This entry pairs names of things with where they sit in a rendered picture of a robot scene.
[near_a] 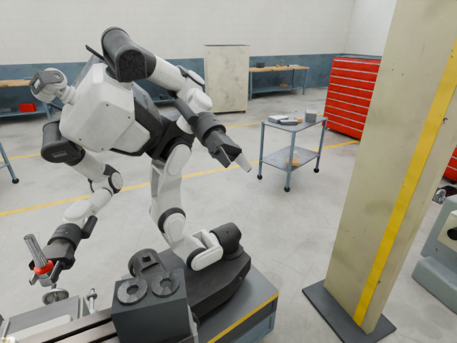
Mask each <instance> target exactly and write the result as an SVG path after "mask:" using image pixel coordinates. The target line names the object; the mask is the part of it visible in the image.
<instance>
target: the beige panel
mask: <svg viewBox="0 0 457 343"><path fill-rule="evenodd" d="M456 145H457V0H396V5H395V8H394V13H393V16H392V21H391V24H390V28H389V32H388V36H387V40H386V45H385V48H384V52H383V55H382V60H381V63H380V66H379V71H378V75H377V79H376V82H375V87H374V90H373V95H372V98H371V102H370V106H369V111H368V114H367V119H366V122H365V127H364V129H363V132H362V137H361V141H360V146H359V149H358V153H357V156H356V161H355V164H354V169H353V172H352V177H351V180H350V185H349V188H348V193H347V196H346V199H345V203H344V207H343V212H342V215H341V220H340V223H339V228H338V230H337V235H336V238H335V243H334V246H333V251H332V254H331V259H330V262H329V265H328V270H327V273H326V278H325V279H324V280H321V281H319V282H317V283H314V284H312V285H310V286H308V287H305V288H304V289H302V292H303V294H304V295H305V296H306V298H307V299H308V300H309V301H310V302H311V304H312V305H313V306H314V308H315V309H316V310H317V311H318V312H319V313H320V315H321V316H322V318H323V319H324V320H325V321H326V322H327V324H328V325H329V326H330V328H331V329H332V330H333V331H334V332H335V334H336V335H337V336H338V338H339V339H340V340H341V341H342V342H343V343H376V342H378V341H380V340H381V339H383V338H385V337H386V336H388V335H390V334H391V333H392V332H394V331H396V329H397V328H396V327H395V326H394V325H393V324H392V323H391V322H390V321H389V320H388V319H387V318H386V317H385V316H384V315H383V314H382V310H383V309H384V306H385V304H386V302H387V300H388V297H389V295H390V292H391V290H392V288H393V286H394V283H395V282H396V279H397V277H398V275H399V272H400V270H401V268H402V266H403V264H404V262H405V259H406V257H407V255H408V252H409V250H410V248H411V245H412V244H413V241H414V239H415V237H416V234H417V232H418V230H419V228H420V225H421V224H422V221H423V219H424V217H425V214H426V212H427V210H428V207H429V205H430V203H431V201H432V199H433V196H434V194H435V192H436V190H437V187H438V186H439V183H440V181H441V179H442V176H443V174H444V172H445V169H446V167H447V164H448V163H449V161H450V158H451V156H452V154H453V152H454V149H455V147H456Z"/></svg>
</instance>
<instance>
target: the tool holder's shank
mask: <svg viewBox="0 0 457 343"><path fill-rule="evenodd" d="M23 239H24V241H25V243H26V245H27V247H28V249H29V251H30V253H31V255H32V257H33V259H34V262H35V266H36V267H37V268H39V269H43V268H45V267H46V266H47V264H48V260H47V258H46V257H45V256H44V254H43V252H42V251H41V248H40V246H39V244H38V242H37V240H36V238H35V236H34V234H32V233H31V234H28V235H26V236H24V238H23Z"/></svg>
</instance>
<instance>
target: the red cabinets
mask: <svg viewBox="0 0 457 343"><path fill-rule="evenodd" d="M381 60H382V57H372V56H353V55H347V56H334V57H333V64H332V68H331V76H330V80H329V84H328V91H327V96H326V103H325V107H324V115H323V117H328V120H327V122H326V129H327V128H329V129H333V130H335V131H338V132H341V133H344V134H347V135H350V136H352V137H356V138H358V139H360V140H361V137H362V132H363V129H364V127H365V122H366V119H367V114H368V111H369V106H370V102H371V98H372V95H373V90H374V87H375V82H376V79H377V75H378V71H379V66H380V63H381ZM326 129H325V130H326ZM443 176H445V177H447V178H450V179H452V180H451V181H450V183H451V184H456V182H457V145H456V147H455V149H454V152H453V154H452V156H451V158H450V161H449V163H448V164H447V167H446V169H445V172H444V174H443Z"/></svg>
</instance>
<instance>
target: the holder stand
mask: <svg viewBox="0 0 457 343"><path fill-rule="evenodd" d="M111 317H112V320H113V323H114V327H115V329H116V332H117V334H118V338H119V340H120V343H153V342H158V341H161V340H166V339H169V338H174V337H177V336H182V335H185V334H187V333H190V321H189V314H188V303H187V296H186V287H185V281H184V270H183V268H180V269H173V270H169V271H166V272H159V273H155V274H149V275H145V276H139V277H135V278H128V279H124V280H118V281H116V283H115V287H114V296H113V301H112V309H111Z"/></svg>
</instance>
